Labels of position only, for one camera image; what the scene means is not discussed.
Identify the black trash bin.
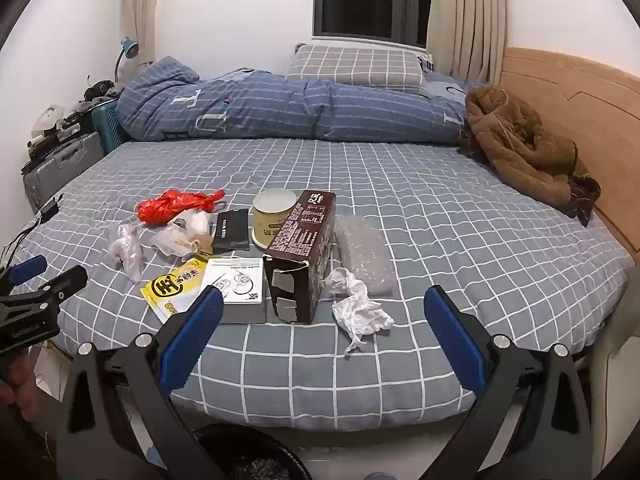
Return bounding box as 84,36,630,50
192,422,313,480

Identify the wooden headboard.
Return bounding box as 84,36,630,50
499,47,640,266

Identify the red plastic bag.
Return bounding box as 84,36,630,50
137,189,227,226

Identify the black pouch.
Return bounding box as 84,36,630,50
211,208,251,255

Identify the brown carton box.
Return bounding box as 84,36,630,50
262,190,337,323

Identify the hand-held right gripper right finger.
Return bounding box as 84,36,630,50
423,285,596,480

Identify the grey suitcase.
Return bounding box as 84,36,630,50
21,131,106,213

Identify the narrow beige curtain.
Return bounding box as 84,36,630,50
122,0,166,66

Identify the yellow paper cup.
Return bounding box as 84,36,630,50
251,189,301,253

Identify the clear bubble wrap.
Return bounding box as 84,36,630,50
334,214,393,295

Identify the black device with cables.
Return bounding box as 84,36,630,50
82,79,123,102

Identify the clear plastic wrapper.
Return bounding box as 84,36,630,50
109,223,146,283

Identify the brown fleece jacket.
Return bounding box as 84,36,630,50
462,85,602,227

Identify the blue desk lamp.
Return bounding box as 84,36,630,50
114,36,141,86

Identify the person's left hand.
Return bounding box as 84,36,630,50
0,347,44,411

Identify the white small box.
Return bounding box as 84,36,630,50
202,258,267,325

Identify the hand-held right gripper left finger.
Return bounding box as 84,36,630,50
52,287,225,480

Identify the wide beige curtain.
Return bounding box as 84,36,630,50
426,0,508,86

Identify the teal suitcase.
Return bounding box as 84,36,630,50
91,99,132,157

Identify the black charger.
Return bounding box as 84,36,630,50
39,195,65,221

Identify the clear plastic bag brown tag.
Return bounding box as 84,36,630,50
150,208,213,256

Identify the grey checked bed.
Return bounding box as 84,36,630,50
0,137,636,433

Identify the grey checked pillow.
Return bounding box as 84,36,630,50
286,44,427,93

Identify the blue striped duvet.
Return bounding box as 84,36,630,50
116,56,481,147

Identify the light blue printed pillow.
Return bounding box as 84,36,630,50
425,71,481,111

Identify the yellow snack packet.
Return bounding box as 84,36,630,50
139,255,211,324

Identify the black cable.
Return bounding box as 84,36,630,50
0,212,46,271

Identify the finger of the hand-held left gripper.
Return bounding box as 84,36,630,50
0,255,48,293
31,266,89,311

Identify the white plastic appliance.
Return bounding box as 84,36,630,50
31,105,66,138

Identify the white tissue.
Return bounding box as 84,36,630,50
325,267,396,353

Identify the dark window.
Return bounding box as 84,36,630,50
312,0,433,43

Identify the stack of dark boxes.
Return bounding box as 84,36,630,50
55,105,101,141

